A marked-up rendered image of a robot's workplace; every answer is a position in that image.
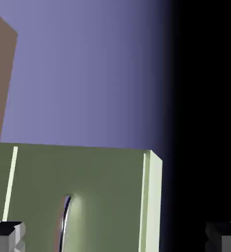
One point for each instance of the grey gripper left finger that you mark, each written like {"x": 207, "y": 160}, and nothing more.
{"x": 3, "y": 237}

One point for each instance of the green drawer front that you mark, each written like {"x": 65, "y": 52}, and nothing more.
{"x": 97, "y": 177}

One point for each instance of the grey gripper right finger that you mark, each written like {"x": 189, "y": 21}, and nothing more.
{"x": 228, "y": 239}

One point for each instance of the green painted cabinet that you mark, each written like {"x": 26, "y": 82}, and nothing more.
{"x": 107, "y": 177}

